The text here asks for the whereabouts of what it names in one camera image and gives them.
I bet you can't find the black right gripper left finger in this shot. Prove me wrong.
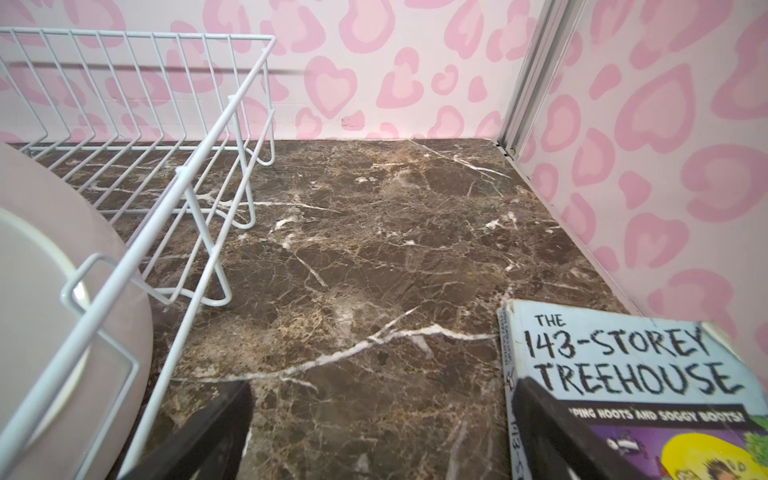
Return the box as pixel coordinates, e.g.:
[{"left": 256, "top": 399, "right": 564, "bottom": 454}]
[{"left": 124, "top": 381, "right": 254, "bottom": 479}]

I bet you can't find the white wire dish rack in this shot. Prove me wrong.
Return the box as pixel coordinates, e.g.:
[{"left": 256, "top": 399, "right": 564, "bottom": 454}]
[{"left": 1, "top": 35, "right": 277, "bottom": 478}]

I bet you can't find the The 143-Storey Treehouse book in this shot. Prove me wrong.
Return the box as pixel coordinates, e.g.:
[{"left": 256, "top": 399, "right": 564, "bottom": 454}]
[{"left": 498, "top": 299, "right": 767, "bottom": 479}]

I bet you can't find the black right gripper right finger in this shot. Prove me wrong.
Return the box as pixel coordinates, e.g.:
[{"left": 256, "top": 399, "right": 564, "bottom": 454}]
[{"left": 512, "top": 378, "right": 645, "bottom": 480}]

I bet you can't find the white round plate nearest front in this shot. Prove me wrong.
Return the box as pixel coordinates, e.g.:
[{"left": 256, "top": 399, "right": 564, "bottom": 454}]
[{"left": 1, "top": 145, "right": 153, "bottom": 479}]

